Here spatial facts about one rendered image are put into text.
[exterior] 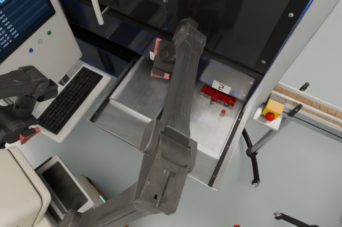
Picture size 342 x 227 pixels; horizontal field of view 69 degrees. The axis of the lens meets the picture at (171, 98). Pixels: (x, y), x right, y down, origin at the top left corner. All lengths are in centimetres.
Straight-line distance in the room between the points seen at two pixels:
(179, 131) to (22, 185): 44
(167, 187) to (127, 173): 161
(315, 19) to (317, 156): 174
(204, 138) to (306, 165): 131
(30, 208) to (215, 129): 82
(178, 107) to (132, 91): 80
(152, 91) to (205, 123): 32
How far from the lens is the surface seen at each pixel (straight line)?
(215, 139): 121
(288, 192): 224
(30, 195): 75
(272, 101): 120
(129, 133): 121
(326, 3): 79
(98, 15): 115
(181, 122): 51
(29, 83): 82
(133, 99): 128
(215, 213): 204
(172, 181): 47
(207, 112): 126
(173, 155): 47
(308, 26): 84
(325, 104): 141
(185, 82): 57
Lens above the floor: 200
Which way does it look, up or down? 61 degrees down
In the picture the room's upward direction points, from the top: 3 degrees clockwise
